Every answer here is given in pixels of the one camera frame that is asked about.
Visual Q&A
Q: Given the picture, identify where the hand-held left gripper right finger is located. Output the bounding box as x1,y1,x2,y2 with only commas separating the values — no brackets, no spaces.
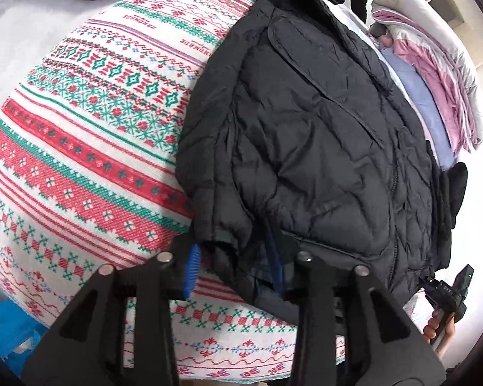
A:
265,225,448,386

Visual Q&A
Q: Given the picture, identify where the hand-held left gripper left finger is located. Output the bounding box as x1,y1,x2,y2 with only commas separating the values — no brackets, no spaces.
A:
20,234,204,386

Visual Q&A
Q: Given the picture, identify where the black quilted puffer jacket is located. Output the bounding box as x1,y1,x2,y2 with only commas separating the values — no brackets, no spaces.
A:
175,0,453,318

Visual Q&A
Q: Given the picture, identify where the person's right hand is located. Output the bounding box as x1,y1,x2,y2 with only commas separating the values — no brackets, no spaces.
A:
422,309,456,347

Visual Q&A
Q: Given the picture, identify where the black fleece garment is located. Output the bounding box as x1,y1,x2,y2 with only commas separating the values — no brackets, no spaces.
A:
424,141,469,270

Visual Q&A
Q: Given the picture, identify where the red green patterned blanket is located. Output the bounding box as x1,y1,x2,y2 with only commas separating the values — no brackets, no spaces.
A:
0,0,347,384

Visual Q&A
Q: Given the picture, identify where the blue pillow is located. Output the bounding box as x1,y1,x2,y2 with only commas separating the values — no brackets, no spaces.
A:
380,48,455,170

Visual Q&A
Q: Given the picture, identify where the blue bag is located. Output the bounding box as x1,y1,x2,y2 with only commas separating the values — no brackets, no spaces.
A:
0,301,45,371

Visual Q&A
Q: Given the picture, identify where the folded pink grey duvet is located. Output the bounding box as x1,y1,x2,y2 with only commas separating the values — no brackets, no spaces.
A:
370,0,483,153

